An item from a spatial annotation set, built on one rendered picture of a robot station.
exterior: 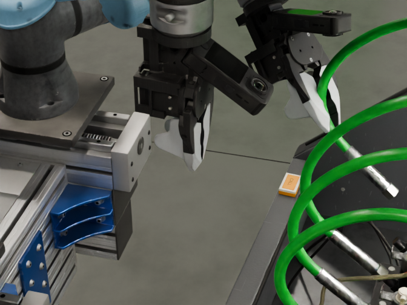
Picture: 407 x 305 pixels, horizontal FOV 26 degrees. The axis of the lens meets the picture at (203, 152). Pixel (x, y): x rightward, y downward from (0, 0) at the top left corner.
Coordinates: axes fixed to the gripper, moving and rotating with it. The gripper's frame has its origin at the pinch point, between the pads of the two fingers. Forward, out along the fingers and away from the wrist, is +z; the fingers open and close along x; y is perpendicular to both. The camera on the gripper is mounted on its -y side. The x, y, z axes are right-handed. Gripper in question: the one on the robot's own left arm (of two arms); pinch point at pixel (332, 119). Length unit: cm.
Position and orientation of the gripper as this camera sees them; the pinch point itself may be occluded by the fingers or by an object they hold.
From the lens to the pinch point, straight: 126.9
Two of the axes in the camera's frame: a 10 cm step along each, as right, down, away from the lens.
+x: -6.5, 2.5, -7.2
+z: 4.1, 9.1, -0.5
